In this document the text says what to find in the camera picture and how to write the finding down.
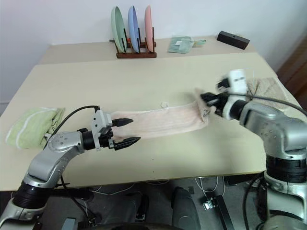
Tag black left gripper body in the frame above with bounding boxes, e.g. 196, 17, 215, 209
99, 119, 118, 150

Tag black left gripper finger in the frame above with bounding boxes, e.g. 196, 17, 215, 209
114, 137, 142, 151
112, 118, 134, 127

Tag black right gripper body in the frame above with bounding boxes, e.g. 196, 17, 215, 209
214, 76, 231, 117

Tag pink towel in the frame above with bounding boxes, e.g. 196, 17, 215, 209
109, 88, 217, 140

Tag beige towel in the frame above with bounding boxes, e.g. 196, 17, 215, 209
246, 77, 301, 109

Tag folded green towel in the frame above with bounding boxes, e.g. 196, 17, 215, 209
5, 107, 66, 150

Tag folded pale green cloth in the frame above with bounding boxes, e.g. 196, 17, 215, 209
167, 35, 194, 54

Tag black rectangular box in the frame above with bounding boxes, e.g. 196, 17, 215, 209
217, 30, 251, 50

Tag brown wooden dish rack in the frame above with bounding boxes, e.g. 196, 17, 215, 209
116, 27, 157, 59

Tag dark rounded shape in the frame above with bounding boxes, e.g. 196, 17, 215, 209
171, 186, 201, 230

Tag pink plate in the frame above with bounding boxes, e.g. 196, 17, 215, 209
144, 5, 154, 53

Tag green plate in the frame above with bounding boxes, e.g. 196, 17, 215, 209
110, 6, 127, 52

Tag blue plate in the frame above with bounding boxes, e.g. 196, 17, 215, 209
127, 5, 141, 53

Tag black metal table leg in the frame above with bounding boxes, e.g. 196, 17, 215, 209
202, 195, 235, 230

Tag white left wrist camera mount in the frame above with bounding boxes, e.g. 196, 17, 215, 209
90, 109, 113, 152

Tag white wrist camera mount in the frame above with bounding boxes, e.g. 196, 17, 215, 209
227, 69, 248, 93
90, 109, 113, 152

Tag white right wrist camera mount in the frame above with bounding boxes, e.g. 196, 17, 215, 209
227, 69, 248, 93

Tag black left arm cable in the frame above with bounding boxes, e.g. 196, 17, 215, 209
49, 105, 101, 140

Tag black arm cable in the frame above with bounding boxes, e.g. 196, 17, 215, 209
227, 93, 307, 113
49, 105, 101, 140

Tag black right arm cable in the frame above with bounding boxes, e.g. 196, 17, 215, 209
227, 93, 307, 113

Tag white cable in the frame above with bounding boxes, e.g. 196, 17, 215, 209
194, 176, 225, 194

